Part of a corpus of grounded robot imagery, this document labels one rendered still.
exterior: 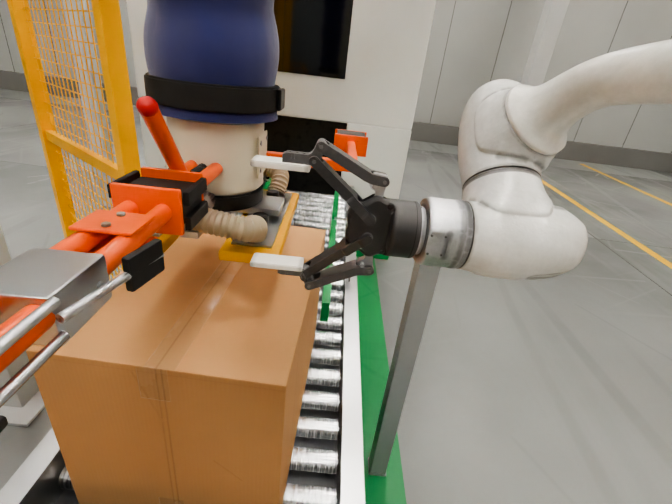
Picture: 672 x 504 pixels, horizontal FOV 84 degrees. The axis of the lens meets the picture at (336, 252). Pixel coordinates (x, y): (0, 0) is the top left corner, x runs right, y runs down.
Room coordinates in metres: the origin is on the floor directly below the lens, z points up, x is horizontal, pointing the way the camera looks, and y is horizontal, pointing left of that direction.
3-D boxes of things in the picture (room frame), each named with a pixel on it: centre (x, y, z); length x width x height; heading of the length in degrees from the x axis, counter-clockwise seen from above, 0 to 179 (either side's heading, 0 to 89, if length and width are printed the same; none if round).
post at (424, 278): (0.93, -0.26, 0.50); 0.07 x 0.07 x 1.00; 1
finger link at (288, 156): (0.45, 0.05, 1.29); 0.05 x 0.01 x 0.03; 92
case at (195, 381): (0.70, 0.24, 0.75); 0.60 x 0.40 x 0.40; 179
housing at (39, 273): (0.24, 0.23, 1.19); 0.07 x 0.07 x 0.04; 2
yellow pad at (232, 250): (0.71, 0.15, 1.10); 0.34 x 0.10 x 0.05; 2
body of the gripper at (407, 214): (0.45, -0.06, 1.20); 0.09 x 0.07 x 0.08; 92
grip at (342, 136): (1.01, 0.00, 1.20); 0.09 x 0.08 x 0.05; 92
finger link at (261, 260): (0.45, 0.08, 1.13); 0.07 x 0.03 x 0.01; 92
